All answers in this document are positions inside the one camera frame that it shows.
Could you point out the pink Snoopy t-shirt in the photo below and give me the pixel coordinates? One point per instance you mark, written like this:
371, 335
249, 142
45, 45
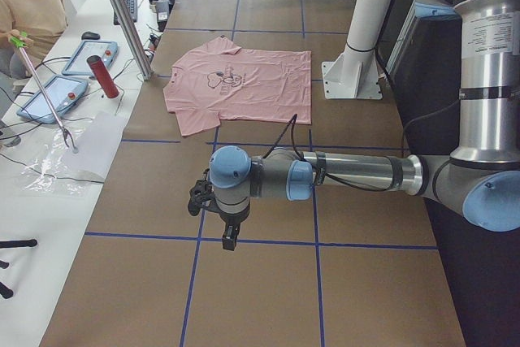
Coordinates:
220, 80

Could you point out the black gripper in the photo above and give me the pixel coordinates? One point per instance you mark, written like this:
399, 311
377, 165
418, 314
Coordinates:
232, 218

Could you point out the black computer mouse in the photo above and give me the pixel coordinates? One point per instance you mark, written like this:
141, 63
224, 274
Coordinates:
90, 36

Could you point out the red cylindrical bottle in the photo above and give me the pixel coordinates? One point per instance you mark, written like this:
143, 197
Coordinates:
102, 76

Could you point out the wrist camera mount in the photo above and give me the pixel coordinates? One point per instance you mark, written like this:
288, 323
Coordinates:
201, 197

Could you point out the seated person in tan shirt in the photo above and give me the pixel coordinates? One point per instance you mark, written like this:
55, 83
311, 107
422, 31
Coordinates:
39, 23

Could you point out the black power adapter box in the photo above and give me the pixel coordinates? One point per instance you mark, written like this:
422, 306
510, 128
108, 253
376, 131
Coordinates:
163, 10

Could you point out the black tripod legs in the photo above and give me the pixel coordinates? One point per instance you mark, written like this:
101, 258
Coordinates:
7, 292

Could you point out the reacher grabber stick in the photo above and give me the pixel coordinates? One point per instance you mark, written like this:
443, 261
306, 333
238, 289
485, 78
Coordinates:
20, 42

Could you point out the blue teach pendant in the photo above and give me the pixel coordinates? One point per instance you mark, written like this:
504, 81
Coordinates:
77, 64
63, 92

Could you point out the white pedestal column base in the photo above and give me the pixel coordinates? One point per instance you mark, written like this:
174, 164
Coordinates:
354, 74

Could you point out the far blue teach pendant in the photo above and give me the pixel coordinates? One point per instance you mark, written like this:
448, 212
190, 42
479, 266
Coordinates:
77, 64

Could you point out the near blue teach pendant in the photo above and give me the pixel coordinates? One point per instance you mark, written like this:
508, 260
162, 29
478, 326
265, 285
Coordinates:
63, 92

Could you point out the clear plastic bag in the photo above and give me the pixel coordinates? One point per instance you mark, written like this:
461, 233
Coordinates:
41, 166

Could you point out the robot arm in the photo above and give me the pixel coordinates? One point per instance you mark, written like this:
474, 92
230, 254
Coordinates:
479, 179

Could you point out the white paper sheet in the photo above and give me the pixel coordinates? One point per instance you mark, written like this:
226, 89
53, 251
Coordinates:
97, 145

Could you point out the aluminium frame post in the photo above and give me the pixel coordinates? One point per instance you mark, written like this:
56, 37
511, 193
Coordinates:
132, 37

